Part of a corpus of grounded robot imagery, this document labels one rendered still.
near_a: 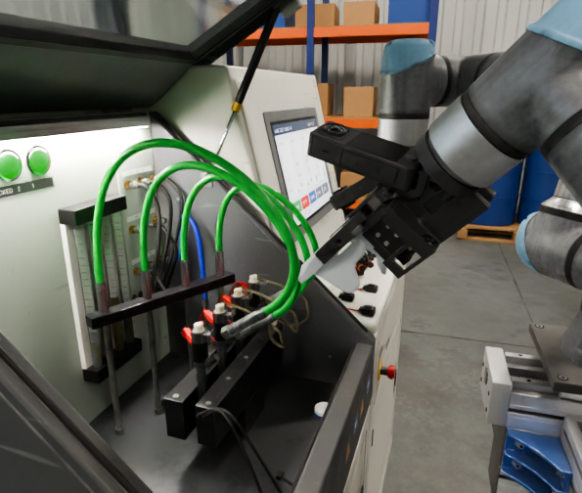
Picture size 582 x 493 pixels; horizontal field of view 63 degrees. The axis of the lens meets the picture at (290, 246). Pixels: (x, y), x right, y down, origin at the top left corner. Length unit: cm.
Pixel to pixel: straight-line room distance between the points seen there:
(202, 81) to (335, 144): 71
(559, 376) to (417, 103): 51
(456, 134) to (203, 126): 81
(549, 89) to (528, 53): 3
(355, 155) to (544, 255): 62
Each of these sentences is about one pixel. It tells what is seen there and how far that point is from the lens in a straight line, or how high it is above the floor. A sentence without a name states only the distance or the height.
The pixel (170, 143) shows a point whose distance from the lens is 77.
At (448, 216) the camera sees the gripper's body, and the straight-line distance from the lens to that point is 46.
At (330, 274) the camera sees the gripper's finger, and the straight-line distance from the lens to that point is 51.
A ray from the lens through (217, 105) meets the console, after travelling 113.
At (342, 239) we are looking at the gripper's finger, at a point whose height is 135.
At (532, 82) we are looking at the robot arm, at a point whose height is 150.
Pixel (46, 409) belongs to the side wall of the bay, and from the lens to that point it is 58.
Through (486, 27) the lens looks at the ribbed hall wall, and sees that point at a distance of 715.
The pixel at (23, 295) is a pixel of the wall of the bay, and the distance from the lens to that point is 93.
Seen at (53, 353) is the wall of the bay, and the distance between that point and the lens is 101.
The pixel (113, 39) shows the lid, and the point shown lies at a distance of 87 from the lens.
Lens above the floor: 149
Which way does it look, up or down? 18 degrees down
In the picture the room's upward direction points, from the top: straight up
